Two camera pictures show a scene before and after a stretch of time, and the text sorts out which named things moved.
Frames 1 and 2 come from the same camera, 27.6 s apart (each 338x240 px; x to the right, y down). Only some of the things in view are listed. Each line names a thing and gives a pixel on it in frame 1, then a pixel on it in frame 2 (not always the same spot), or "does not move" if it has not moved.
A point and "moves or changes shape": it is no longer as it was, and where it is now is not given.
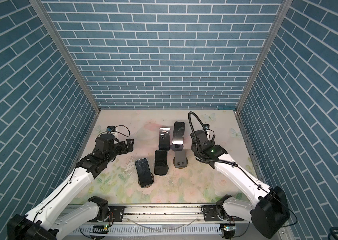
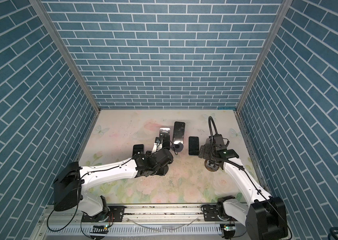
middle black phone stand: [161, 170] does not move
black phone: [178, 133] does not move
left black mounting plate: [118, 211] does not move
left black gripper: [124, 149] to [149, 154]
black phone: [144, 172] moves or changes shape
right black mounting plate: [210, 214] does not move
